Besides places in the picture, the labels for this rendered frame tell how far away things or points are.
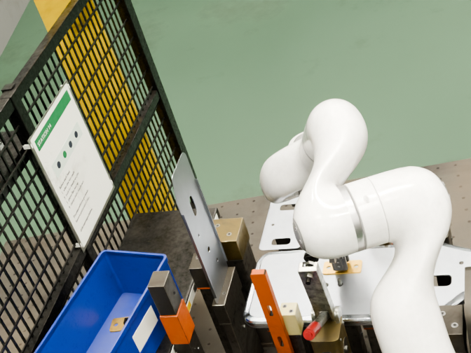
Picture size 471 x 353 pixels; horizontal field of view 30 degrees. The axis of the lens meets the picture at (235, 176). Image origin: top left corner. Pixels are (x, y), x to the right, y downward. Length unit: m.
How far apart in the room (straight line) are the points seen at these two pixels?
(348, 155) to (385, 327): 0.25
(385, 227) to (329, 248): 0.09
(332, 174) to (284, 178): 0.33
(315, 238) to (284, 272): 0.69
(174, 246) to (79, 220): 0.25
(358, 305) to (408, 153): 2.08
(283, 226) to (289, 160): 0.48
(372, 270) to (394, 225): 0.63
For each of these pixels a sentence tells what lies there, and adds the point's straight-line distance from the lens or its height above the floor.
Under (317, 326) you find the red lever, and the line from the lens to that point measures 1.62.
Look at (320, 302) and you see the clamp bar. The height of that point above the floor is 1.12.
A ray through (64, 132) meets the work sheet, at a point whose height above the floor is 1.38.
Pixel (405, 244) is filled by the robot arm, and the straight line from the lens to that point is 1.28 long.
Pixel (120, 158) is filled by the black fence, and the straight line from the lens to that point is 2.19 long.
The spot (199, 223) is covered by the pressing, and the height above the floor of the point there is 1.18.
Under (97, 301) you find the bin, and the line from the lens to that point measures 1.91.
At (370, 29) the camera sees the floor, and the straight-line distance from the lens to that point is 4.82.
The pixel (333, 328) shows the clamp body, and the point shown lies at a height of 1.05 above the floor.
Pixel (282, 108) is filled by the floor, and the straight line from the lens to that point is 4.34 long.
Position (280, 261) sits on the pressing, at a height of 1.00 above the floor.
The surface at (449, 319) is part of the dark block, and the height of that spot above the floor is 1.12.
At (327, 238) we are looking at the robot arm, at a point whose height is 1.49.
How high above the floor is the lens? 2.30
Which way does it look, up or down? 35 degrees down
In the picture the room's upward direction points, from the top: 19 degrees counter-clockwise
